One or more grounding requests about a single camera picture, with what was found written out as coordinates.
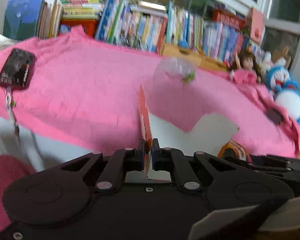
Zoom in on white rabbit plush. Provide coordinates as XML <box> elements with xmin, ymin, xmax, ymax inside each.
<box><xmin>259</xmin><ymin>52</ymin><xmax>287</xmax><ymax>76</ymax></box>

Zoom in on dark red phone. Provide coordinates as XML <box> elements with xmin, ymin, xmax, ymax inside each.
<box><xmin>0</xmin><ymin>48</ymin><xmax>36</xmax><ymax>90</ymax></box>

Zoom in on large dark blue book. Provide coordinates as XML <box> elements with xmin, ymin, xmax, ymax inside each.
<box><xmin>2</xmin><ymin>0</ymin><xmax>47</xmax><ymax>41</ymax></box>

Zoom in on orange foil wrapper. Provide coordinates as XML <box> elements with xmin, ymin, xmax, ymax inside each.
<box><xmin>217</xmin><ymin>141</ymin><xmax>252</xmax><ymax>162</ymax></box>

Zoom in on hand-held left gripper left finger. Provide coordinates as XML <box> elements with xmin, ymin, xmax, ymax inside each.
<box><xmin>61</xmin><ymin>138</ymin><xmax>146</xmax><ymax>192</ymax></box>

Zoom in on red fuzzy cushion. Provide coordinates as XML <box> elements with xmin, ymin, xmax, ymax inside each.
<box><xmin>0</xmin><ymin>154</ymin><xmax>37</xmax><ymax>234</ymax></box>

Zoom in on pink house-shaped box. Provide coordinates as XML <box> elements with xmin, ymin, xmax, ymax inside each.
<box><xmin>247</xmin><ymin>7</ymin><xmax>266</xmax><ymax>45</ymax></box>

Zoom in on row of beige upright books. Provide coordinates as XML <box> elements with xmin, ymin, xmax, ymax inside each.
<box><xmin>38</xmin><ymin>0</ymin><xmax>63</xmax><ymax>40</ymax></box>

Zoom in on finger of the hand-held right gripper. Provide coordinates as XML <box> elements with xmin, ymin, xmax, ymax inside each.
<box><xmin>224</xmin><ymin>155</ymin><xmax>256</xmax><ymax>168</ymax></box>

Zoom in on green wrapper in bag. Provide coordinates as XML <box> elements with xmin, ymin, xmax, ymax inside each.
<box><xmin>181</xmin><ymin>72</ymin><xmax>196</xmax><ymax>85</ymax></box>

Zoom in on metal keychain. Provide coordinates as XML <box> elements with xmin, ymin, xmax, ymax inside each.
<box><xmin>4</xmin><ymin>87</ymin><xmax>22</xmax><ymax>143</ymax></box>

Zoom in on pink rabbit print blanket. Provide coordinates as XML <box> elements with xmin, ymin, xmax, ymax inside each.
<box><xmin>0</xmin><ymin>26</ymin><xmax>300</xmax><ymax>157</ymax></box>

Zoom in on pink doll cloth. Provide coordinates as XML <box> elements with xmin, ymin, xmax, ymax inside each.
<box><xmin>231</xmin><ymin>69</ymin><xmax>258</xmax><ymax>85</ymax></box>

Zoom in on brown cardboard box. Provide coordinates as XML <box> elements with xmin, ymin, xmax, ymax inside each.
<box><xmin>272</xmin><ymin>46</ymin><xmax>295</xmax><ymax>68</ymax></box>

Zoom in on wooden desk organiser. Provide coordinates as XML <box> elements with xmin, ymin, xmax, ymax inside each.
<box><xmin>161</xmin><ymin>43</ymin><xmax>228</xmax><ymax>71</ymax></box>

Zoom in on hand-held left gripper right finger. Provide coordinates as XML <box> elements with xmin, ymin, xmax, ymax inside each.
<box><xmin>151</xmin><ymin>138</ymin><xmax>237</xmax><ymax>192</ymax></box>

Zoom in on row of colourful upright books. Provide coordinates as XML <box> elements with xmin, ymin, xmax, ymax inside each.
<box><xmin>94</xmin><ymin>0</ymin><xmax>266</xmax><ymax>61</ymax></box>

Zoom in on red plastic crate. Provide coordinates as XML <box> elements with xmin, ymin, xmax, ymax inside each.
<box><xmin>58</xmin><ymin>18</ymin><xmax>100</xmax><ymax>38</ymax></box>

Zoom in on stack of flat books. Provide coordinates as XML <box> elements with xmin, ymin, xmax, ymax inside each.
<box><xmin>61</xmin><ymin>0</ymin><xmax>105</xmax><ymax>21</ymax></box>

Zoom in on clear plastic bag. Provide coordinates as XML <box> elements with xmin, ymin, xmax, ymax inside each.
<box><xmin>153</xmin><ymin>57</ymin><xmax>198</xmax><ymax>85</ymax></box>

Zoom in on blue cat plush toy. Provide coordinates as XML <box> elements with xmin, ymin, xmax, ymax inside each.
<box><xmin>266</xmin><ymin>64</ymin><xmax>300</xmax><ymax>127</ymax></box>

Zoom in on brown-haired doll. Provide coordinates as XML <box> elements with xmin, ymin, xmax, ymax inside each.
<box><xmin>229</xmin><ymin>49</ymin><xmax>262</xmax><ymax>83</ymax></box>

